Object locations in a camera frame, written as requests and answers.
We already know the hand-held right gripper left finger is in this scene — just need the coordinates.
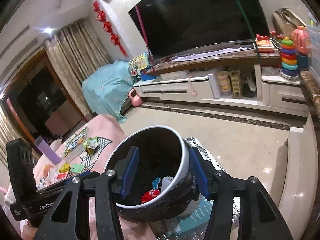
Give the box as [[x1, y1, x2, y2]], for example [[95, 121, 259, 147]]
[[33, 146, 140, 240]]

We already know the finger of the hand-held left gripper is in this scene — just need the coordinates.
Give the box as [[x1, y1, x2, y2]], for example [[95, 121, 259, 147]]
[[36, 170, 100, 196]]

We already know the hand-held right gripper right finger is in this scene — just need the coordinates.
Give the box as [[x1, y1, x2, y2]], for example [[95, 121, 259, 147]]
[[189, 148, 294, 240]]

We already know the white tissue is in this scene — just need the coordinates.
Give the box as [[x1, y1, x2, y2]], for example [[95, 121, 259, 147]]
[[46, 167, 62, 182]]

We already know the black white-rimmed trash bin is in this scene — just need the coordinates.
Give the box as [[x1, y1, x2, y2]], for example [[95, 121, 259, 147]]
[[103, 126, 200, 223]]

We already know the silver foil mat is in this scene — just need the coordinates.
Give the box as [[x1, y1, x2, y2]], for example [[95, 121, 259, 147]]
[[150, 137, 250, 240]]

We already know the purple water bottle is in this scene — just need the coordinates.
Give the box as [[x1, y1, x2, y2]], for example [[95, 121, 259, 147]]
[[35, 136, 62, 164]]

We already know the green printed flat box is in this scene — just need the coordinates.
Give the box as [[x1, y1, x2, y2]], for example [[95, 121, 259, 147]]
[[61, 127, 89, 158]]

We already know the beige patterned curtain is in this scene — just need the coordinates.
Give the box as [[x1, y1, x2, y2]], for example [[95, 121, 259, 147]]
[[0, 105, 15, 170], [45, 20, 110, 117]]

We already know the teal booklet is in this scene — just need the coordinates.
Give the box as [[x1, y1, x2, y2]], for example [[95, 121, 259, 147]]
[[166, 200, 213, 237]]

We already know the wooden framed glass door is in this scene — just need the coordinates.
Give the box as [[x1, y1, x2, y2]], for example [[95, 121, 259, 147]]
[[5, 47, 88, 140]]

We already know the pink kettlebell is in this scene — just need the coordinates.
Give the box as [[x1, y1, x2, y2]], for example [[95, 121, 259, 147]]
[[128, 89, 143, 107]]

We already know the white television cabinet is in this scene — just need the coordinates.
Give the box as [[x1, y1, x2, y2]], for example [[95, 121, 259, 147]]
[[132, 47, 313, 118]]

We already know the teal cloth covered furniture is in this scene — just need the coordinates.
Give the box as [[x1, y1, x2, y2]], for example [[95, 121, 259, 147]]
[[82, 60, 137, 123]]

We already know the stack of yellow bowls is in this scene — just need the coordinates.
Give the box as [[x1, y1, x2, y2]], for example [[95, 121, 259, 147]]
[[217, 70, 231, 97]]

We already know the wooden rack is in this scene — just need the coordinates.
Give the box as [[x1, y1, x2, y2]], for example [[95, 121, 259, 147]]
[[229, 70, 242, 98]]

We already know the blue toy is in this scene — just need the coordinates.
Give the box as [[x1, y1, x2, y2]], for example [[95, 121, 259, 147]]
[[140, 69, 155, 82]]

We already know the white armchair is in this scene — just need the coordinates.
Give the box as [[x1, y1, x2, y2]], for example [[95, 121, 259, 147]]
[[275, 110, 320, 240]]

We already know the white cloth under television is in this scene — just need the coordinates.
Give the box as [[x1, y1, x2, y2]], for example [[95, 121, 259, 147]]
[[170, 44, 253, 62]]

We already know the red toy telephone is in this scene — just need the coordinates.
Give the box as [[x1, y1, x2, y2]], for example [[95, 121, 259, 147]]
[[255, 34, 275, 54]]

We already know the large black television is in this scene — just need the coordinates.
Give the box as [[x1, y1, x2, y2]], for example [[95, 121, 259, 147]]
[[128, 0, 272, 58]]

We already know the pink plastic toy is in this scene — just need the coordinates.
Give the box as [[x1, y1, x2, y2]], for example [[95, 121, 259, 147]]
[[291, 26, 310, 70]]

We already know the gold gift bag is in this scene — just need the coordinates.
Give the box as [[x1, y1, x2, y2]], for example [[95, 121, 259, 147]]
[[271, 8, 304, 37]]

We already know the clear storage box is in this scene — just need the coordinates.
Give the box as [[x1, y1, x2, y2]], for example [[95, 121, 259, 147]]
[[306, 15, 320, 65]]

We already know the pink drawer lock strap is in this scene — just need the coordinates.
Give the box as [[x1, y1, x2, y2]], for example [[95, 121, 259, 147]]
[[186, 76, 198, 97]]

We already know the rainbow stacking ring toy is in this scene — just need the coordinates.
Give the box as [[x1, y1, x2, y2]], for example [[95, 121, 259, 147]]
[[279, 37, 300, 80]]

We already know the red hanging decoration string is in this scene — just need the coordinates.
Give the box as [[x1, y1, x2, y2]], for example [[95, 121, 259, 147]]
[[92, 1, 128, 58]]

